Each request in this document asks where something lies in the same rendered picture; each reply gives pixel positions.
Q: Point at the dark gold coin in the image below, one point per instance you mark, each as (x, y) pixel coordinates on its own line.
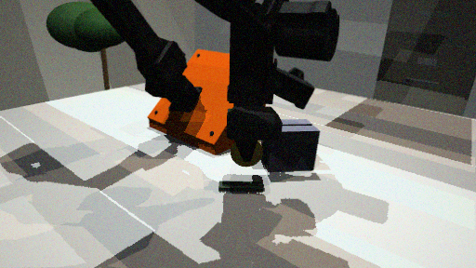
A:
(237, 159)

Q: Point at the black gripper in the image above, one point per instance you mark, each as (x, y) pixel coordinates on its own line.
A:
(249, 121)

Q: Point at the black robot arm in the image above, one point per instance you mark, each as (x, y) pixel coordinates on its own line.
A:
(295, 29)

